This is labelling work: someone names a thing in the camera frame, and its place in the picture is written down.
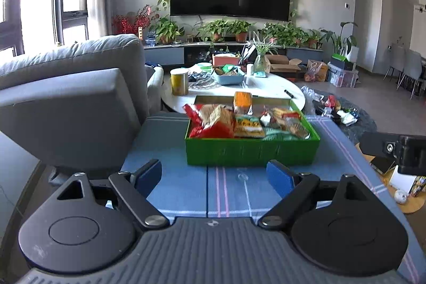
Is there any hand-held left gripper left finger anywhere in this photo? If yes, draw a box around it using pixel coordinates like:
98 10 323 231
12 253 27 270
55 158 170 229

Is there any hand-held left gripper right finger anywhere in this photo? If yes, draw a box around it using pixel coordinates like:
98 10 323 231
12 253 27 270
258 159 371 228

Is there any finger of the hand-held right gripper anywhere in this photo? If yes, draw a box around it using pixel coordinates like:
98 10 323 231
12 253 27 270
361 134 400 158

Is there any green cardboard box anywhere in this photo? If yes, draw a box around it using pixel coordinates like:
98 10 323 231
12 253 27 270
185 95 321 166

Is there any clear bread packet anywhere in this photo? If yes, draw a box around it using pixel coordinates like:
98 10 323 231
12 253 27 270
283 118 312 140

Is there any green yellow snack packet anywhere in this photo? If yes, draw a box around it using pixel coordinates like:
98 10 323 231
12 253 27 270
234 116 267 139

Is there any white red purple snack packet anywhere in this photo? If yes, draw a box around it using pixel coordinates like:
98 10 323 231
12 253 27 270
260 111 275 128

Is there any yellow packet with red print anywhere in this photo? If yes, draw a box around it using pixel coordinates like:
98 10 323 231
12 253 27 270
273 107 300 120

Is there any orange cracker packet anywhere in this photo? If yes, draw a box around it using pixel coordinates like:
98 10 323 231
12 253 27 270
233 92 253 115

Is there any large red snack bag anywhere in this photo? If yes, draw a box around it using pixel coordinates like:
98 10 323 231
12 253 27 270
183 103 235 139

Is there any dark tablet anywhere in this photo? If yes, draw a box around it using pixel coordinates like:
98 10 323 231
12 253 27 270
370 156 396 175

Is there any dark round low table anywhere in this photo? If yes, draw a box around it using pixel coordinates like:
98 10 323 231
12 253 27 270
301 89 378 145

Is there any white paper sheet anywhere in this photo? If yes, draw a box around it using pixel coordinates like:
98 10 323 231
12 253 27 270
389 166 416 191

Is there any yellow black drink can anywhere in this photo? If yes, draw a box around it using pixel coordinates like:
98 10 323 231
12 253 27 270
410 176 426 198

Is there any round wooden side table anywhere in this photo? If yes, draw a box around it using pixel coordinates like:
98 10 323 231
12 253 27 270
354 142 426 215

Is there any clear plastic storage box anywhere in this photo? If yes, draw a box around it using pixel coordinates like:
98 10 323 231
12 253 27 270
328 63 358 88

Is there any clear plastic bag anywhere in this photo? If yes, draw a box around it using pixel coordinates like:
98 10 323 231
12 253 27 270
301 86 325 115

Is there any grey dining chair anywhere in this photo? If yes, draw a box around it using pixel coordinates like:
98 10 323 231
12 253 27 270
384 44 411 85
399 49 426 100

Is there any green and black box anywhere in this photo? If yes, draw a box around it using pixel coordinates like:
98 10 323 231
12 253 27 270
331 53 353 71

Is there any white coffee table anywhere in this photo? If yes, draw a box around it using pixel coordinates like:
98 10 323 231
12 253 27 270
161 71 307 113

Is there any grey pillow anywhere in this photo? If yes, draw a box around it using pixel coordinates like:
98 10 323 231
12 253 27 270
146 66 164 105

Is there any orange shopping bag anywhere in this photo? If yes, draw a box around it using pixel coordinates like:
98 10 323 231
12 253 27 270
304 60 328 82

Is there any leafy plant in white pot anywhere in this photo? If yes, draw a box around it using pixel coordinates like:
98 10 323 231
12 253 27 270
321 21 360 63

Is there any yellow tin can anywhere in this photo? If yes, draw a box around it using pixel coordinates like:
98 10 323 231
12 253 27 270
170 68 190 96

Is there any light blue basket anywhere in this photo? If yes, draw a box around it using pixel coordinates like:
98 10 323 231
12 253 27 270
213 69 245 85

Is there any open cardboard box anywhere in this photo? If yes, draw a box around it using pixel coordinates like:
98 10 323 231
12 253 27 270
264 54 302 73

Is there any spider plant in glass vase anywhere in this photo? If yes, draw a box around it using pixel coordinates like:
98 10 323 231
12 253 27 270
246 33 278 73

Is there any grey television cabinet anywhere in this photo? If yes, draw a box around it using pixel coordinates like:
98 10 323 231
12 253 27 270
143 41 325 67

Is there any potted green plant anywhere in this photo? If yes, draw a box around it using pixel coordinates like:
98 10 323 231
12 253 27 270
150 16 183 45
228 19 255 43
280 26 308 47
306 28 325 49
258 23 283 40
198 19 230 42

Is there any grey sofa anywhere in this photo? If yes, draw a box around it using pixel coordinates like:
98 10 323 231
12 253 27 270
0 34 163 171

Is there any pink box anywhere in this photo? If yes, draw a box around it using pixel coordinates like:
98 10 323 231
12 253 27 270
212 54 241 67

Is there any red berry branch arrangement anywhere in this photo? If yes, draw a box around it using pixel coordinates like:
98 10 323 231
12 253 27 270
111 5 157 38

